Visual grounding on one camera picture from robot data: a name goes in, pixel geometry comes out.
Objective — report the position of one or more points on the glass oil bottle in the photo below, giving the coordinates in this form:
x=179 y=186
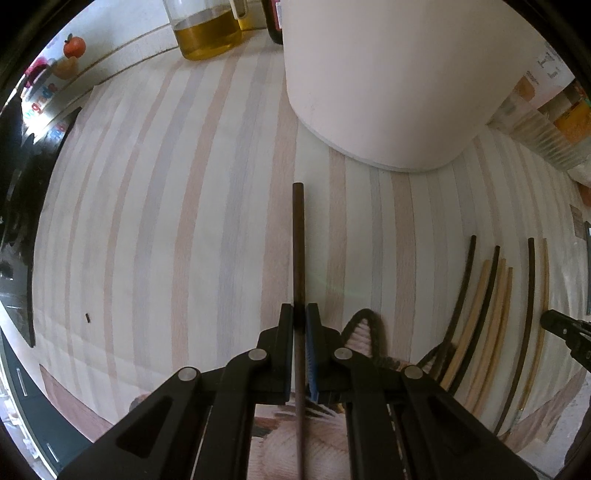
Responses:
x=207 y=37

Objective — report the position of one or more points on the colourful printed package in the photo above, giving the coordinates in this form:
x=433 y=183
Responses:
x=37 y=92

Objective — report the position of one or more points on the dark glass bottle pink label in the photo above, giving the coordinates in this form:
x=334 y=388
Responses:
x=273 y=18

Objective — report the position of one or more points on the white cylindrical chopstick holder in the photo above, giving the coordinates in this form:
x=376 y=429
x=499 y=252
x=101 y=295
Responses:
x=392 y=83

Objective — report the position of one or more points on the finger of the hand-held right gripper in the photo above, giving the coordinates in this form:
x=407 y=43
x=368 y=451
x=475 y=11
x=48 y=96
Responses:
x=561 y=325

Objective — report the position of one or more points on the clear ribbed plastic tray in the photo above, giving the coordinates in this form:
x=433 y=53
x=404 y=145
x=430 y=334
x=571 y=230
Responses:
x=540 y=134

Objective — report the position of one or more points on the orange fruit decoration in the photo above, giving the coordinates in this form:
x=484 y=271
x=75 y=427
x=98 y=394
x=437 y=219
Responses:
x=74 y=46

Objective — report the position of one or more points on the yellow fruit decoration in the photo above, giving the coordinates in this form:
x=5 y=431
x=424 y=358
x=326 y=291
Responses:
x=67 y=68

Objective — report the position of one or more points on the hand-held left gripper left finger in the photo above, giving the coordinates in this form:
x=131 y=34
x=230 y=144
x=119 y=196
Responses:
x=288 y=332

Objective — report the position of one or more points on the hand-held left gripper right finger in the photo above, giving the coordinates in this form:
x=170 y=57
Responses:
x=313 y=350

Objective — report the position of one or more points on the cat print table mat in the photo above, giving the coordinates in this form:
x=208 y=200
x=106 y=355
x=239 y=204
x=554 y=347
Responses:
x=364 y=339

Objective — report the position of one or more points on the glass oil cruet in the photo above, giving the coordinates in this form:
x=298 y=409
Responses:
x=249 y=16

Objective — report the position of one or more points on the black stove top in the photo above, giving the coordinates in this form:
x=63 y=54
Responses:
x=18 y=207

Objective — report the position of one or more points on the striped table mat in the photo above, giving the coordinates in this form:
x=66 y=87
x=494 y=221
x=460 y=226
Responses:
x=161 y=207

